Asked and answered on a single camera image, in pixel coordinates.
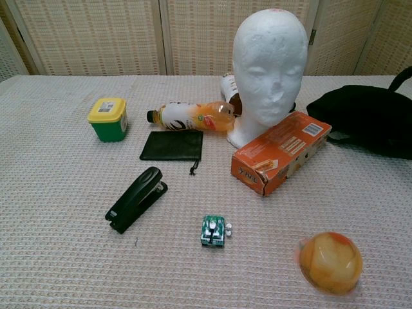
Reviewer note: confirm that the metal screen hinge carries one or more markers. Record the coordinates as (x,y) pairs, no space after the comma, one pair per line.
(312,36)

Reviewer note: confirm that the orange fruit jelly cup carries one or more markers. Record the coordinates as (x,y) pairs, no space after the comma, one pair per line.
(330,262)

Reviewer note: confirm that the black stapler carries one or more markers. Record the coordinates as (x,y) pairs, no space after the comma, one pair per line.
(135,199)

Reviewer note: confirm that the orange cardboard box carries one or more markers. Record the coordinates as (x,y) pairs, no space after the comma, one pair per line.
(283,151)

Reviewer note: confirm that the pale woven tablecloth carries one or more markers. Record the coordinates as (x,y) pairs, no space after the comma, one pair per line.
(64,209)

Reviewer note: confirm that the woven folding screen panel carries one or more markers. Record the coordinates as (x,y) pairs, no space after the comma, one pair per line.
(341,35)
(93,35)
(199,35)
(11,48)
(392,38)

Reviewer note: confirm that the orange drink bottle black cap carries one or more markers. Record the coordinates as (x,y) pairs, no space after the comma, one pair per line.
(190,117)

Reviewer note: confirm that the brown drink bottle orange cap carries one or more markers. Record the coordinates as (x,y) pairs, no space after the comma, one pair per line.
(230,90)

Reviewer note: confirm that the green container with yellow lid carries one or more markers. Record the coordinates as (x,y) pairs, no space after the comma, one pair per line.
(107,120)

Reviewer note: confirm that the small green wind-up toy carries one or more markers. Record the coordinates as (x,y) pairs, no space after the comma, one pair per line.
(212,231)

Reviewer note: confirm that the black baseball cap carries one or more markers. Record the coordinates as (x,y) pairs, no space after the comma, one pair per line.
(363,119)

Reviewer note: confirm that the white foam mannequin head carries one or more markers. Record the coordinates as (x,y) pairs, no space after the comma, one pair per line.
(270,64)

